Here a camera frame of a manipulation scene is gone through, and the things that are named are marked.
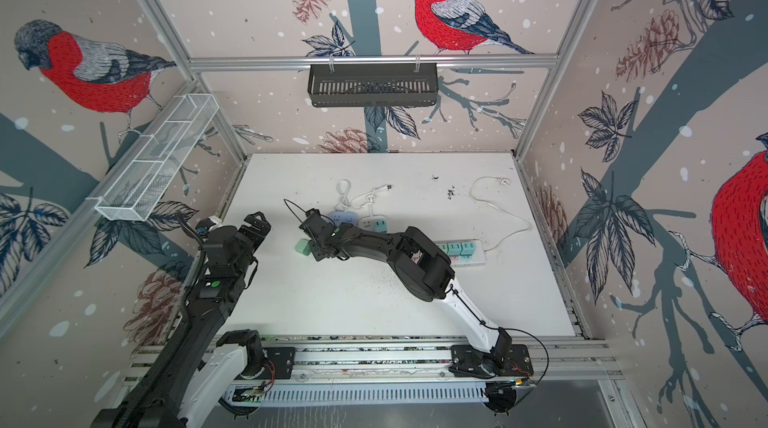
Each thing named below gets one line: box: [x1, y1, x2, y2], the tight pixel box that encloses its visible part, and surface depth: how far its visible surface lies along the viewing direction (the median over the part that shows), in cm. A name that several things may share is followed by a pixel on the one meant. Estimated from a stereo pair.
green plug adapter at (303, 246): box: [295, 238, 311, 256], surface depth 95 cm
